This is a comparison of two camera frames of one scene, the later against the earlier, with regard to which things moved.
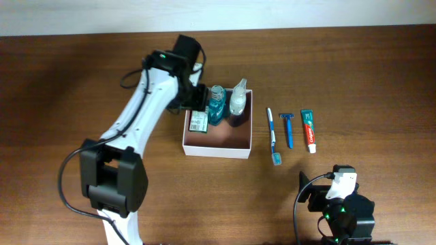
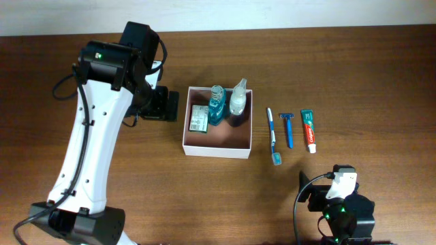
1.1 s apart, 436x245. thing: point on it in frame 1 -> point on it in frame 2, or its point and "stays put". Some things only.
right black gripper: (313, 197) stays put
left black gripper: (198, 99) -> (172, 105)
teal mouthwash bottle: (216, 105) stays put
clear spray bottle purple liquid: (238, 98) stays put
